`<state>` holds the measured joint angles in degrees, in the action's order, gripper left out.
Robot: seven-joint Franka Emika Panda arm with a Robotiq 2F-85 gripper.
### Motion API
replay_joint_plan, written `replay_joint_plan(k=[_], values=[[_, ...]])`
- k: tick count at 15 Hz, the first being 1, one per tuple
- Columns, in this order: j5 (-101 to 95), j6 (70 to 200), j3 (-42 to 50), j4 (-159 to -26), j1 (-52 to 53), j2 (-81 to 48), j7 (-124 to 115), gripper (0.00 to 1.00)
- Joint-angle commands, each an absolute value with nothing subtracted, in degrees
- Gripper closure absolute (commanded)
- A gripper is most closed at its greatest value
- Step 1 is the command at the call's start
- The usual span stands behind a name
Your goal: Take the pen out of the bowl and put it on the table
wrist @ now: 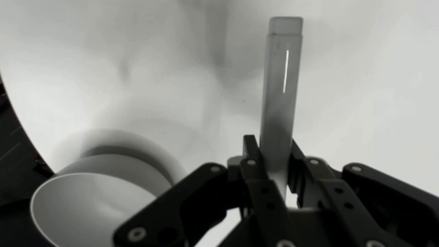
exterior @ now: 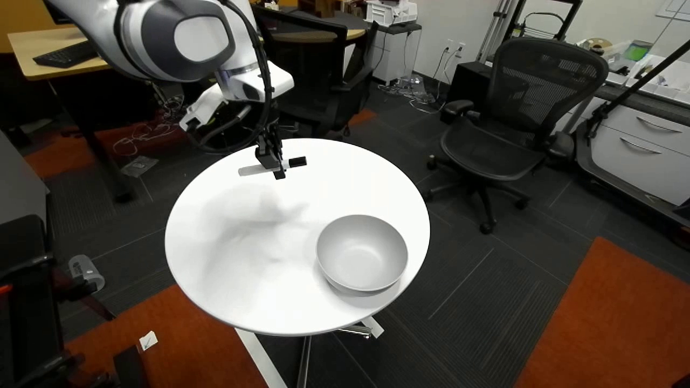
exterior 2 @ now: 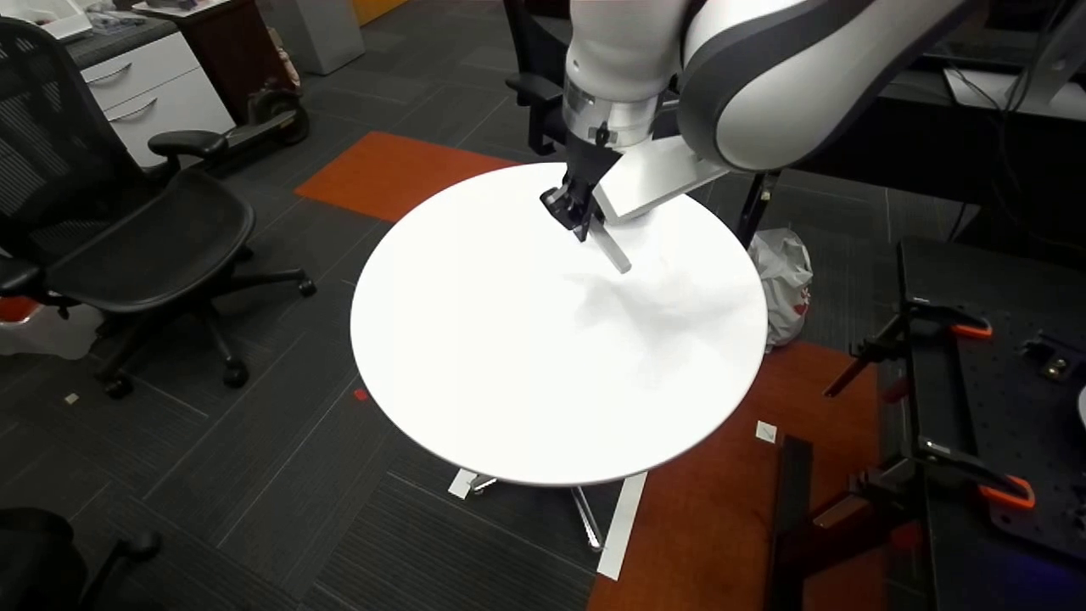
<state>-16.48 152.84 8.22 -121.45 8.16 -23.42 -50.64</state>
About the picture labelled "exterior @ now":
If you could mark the grey bowl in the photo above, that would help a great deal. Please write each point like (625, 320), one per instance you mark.
(361, 253)

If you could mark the dark office chair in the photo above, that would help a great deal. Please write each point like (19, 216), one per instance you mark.
(318, 81)

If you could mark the white pen with black cap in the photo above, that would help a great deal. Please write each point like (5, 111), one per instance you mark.
(253, 170)

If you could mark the round wooden table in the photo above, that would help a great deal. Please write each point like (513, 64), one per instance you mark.
(318, 35)

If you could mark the wooden desk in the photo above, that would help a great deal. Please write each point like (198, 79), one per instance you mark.
(32, 51)

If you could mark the white drawer cabinet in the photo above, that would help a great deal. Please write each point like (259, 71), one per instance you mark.
(396, 54)

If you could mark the wall socket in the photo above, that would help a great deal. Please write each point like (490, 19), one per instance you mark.
(455, 47)

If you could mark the white paper scrap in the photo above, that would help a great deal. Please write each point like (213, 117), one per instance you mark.
(147, 340)

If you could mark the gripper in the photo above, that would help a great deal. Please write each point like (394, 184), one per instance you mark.
(268, 119)

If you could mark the black mesh office chair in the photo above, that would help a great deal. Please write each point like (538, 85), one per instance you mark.
(506, 140)

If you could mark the green box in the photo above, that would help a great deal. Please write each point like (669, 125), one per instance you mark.
(636, 52)

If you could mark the clear plastic bag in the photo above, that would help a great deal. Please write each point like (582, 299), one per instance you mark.
(139, 166)

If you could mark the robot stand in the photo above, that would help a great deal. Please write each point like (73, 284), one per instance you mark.
(24, 280)

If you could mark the white printer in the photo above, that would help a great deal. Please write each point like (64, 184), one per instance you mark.
(391, 12)

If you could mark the black computer case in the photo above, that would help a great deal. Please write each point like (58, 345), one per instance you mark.
(468, 86)

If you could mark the white cabinet with drawers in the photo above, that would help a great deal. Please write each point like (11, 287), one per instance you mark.
(641, 151)

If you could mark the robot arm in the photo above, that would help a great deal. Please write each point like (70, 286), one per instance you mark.
(161, 37)

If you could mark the black keyboard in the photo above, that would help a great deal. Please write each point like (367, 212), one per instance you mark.
(67, 54)

